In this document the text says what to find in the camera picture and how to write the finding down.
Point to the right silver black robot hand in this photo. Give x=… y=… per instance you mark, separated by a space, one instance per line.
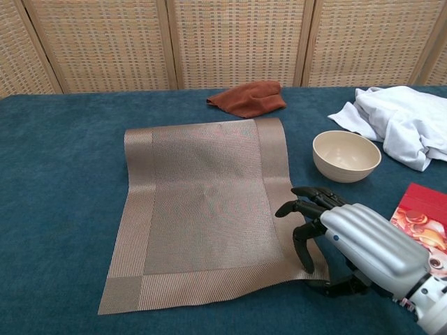
x=373 y=244

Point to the beige bowl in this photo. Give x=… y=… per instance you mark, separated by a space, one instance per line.
x=344 y=157

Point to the silver woven placemat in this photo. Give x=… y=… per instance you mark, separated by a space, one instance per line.
x=202 y=209

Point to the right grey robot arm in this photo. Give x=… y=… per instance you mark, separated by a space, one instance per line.
x=433 y=303

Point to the red spiral desk calendar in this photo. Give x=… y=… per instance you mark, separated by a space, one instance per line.
x=426 y=209

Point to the crumpled white cloth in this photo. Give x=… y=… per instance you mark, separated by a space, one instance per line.
x=401 y=118

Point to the rust brown cloth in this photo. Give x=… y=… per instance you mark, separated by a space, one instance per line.
x=251 y=99

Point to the bamboo folding screen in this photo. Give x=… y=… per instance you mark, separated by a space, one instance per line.
x=227 y=42

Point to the blue carpet table cover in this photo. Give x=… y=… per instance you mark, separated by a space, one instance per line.
x=52 y=192

